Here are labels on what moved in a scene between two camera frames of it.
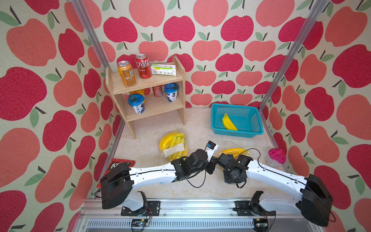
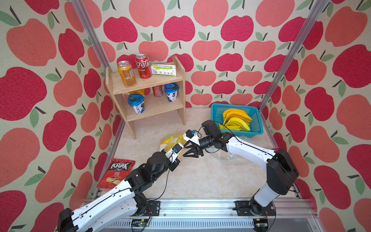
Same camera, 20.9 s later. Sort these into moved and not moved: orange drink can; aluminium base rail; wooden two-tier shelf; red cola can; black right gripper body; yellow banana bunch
Moved: black right gripper body; yellow banana bunch
Not moved: orange drink can; red cola can; wooden two-tier shelf; aluminium base rail
